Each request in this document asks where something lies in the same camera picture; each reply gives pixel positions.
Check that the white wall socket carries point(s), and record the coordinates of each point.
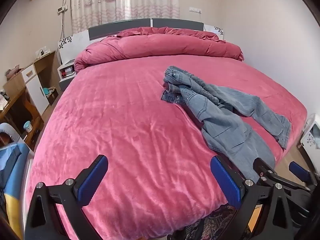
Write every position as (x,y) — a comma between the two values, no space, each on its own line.
(195,10)

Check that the blue denim pants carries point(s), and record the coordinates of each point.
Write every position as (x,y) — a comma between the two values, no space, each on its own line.
(220,120)

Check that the white nightstand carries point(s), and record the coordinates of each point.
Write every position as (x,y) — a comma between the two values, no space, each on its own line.
(66,73)

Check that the grey and white headboard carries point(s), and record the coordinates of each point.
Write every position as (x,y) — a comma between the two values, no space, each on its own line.
(105,30)

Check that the white floral heater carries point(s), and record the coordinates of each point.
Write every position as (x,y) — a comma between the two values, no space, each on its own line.
(311,136)

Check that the chair with blue cloth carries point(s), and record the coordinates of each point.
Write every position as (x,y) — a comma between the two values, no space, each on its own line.
(12,170)

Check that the patterned white curtain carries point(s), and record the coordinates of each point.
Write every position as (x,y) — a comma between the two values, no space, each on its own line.
(125,0)

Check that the bed with pink sheet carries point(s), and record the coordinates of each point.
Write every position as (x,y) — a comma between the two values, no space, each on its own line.
(120,120)

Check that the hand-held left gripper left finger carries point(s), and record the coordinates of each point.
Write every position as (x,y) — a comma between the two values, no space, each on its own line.
(92,180)

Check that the teal bowl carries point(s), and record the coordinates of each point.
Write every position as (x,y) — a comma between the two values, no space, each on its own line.
(46,91)

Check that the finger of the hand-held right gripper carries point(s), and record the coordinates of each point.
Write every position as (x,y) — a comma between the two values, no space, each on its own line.
(262,168)
(301,171)

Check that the pink bag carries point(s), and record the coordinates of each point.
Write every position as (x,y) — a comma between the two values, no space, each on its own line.
(13,73)

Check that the wooden desk with white cabinet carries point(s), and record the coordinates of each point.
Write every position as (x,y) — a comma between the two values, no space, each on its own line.
(37,87)

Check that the dark patterned cloth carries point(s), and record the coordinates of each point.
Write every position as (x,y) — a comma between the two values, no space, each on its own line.
(212,222)

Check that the pink duvet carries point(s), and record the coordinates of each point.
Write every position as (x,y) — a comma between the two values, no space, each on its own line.
(160,45)

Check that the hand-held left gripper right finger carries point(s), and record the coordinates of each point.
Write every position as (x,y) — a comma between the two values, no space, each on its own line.
(225,182)

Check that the teal cup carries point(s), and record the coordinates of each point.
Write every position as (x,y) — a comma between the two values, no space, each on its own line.
(28,126)

